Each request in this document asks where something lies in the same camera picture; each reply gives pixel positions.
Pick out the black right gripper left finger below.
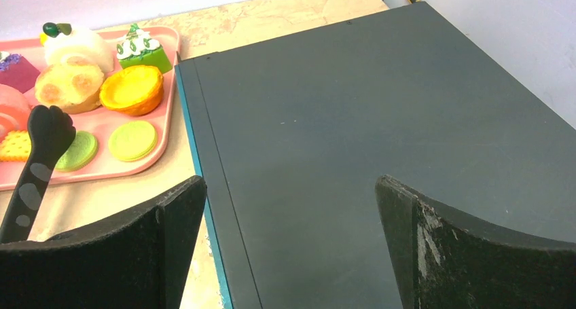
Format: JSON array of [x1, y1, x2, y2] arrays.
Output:
[[1, 176, 207, 308]]

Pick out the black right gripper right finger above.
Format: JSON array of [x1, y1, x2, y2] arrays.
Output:
[[375, 175, 575, 308]]

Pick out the black cat-paw tongs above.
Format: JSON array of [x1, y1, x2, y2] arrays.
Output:
[[1, 105, 76, 244]]

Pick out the pink swirl roll cake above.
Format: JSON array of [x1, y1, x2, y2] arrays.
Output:
[[1, 84, 31, 141]]

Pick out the purple triangle cake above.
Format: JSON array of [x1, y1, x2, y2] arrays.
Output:
[[1, 51, 40, 94]]

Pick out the white cream roll cake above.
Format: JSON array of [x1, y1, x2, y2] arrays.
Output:
[[40, 22, 114, 73]]

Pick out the green macaron far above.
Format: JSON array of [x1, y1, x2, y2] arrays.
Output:
[[108, 120, 158, 162]]

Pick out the green macaron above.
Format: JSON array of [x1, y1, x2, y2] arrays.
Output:
[[55, 131, 98, 172], [108, 120, 158, 162]]

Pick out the green macaron near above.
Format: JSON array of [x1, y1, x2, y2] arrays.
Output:
[[55, 131, 98, 172]]

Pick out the yellow square cracker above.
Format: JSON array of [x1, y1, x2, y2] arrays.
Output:
[[0, 130, 31, 162]]

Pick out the yellow egg tart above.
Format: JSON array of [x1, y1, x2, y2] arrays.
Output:
[[99, 65, 164, 116]]

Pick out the pink serving tray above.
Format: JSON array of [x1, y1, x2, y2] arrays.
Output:
[[1, 26, 181, 191]]

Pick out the paw print bun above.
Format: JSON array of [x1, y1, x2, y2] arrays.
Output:
[[35, 57, 105, 114]]

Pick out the dark grey flat box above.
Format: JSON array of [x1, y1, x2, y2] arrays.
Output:
[[177, 3, 575, 308]]

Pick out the green square cake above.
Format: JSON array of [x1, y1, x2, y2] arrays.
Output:
[[116, 24, 173, 74]]

